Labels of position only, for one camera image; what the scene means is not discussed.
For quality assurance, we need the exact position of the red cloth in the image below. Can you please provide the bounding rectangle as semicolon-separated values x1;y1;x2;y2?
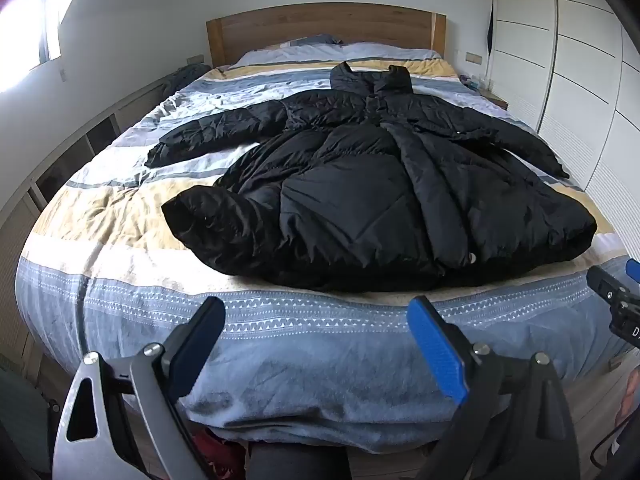
192;427;247;480

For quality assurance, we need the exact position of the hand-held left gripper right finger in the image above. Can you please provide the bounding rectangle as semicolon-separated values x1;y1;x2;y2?
406;296;581;480

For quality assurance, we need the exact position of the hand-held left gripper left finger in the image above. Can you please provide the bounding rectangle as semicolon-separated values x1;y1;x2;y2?
52;296;227;480

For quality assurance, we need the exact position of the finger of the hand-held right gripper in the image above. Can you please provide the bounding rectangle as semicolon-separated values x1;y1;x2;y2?
586;258;640;312

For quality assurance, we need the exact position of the dark cloth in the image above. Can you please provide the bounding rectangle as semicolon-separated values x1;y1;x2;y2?
160;63;212;97

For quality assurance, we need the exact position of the wooden bed headboard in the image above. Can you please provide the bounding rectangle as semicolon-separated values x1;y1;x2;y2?
206;2;447;68

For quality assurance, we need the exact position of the white wardrobe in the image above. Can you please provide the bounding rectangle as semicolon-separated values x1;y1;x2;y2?
487;0;640;228

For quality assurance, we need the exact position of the wooden nightstand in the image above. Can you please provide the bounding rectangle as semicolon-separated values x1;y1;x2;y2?
462;74;510;111

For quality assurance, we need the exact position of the black puffer coat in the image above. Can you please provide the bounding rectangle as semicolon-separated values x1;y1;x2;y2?
144;61;599;292

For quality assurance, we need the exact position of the grey blue pillow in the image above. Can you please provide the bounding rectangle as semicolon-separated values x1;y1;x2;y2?
260;33;346;51

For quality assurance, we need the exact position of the striped duvet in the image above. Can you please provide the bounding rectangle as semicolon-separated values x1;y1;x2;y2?
15;55;632;456

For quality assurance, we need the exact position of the window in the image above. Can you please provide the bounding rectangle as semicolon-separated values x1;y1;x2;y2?
0;0;97;94

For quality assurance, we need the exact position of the pale lavender pillow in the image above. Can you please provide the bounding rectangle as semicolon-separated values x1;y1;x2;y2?
232;40;443;67

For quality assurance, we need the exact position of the black cable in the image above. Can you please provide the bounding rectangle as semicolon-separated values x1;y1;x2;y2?
590;422;626;468

